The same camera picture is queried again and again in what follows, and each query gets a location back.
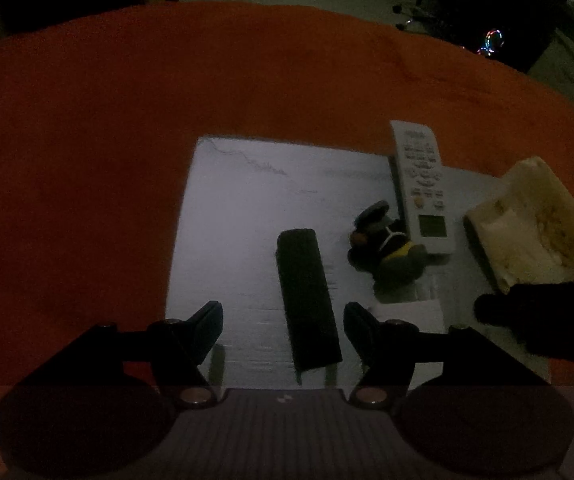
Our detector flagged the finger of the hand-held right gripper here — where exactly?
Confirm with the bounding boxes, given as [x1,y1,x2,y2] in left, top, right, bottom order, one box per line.
[473,276,574,363]

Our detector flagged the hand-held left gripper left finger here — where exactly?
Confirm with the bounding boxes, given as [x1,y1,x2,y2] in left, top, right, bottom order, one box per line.
[14,301,225,408]

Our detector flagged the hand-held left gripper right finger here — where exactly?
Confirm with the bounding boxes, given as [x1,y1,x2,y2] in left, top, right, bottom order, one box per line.
[343,301,554,408]

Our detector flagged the black rectangular case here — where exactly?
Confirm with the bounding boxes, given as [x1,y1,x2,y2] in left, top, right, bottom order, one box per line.
[276,228,344,373]

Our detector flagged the cream printed cloth bag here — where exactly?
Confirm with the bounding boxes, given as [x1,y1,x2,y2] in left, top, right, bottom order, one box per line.
[463,157,574,295]

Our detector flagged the orange cloth-covered desktop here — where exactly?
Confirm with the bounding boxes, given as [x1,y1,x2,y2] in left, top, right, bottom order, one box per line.
[0,1,574,480]

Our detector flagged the dark plush toy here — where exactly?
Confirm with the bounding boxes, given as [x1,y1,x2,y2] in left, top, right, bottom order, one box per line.
[348,201,430,291]

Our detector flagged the white paper sheet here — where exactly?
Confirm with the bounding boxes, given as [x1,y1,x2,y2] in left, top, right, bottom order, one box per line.
[165,134,552,391]

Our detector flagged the white remote control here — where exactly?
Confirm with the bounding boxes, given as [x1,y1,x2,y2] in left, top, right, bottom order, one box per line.
[390,120,455,257]

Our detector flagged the grey cabinet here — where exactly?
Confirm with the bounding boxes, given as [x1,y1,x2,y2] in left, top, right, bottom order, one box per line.
[527,30,574,111]

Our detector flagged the coloured lights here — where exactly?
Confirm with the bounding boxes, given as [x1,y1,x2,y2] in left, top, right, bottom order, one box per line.
[477,29,506,57]

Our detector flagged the office chair base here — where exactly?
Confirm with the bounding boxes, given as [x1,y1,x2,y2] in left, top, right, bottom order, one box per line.
[392,0,448,32]

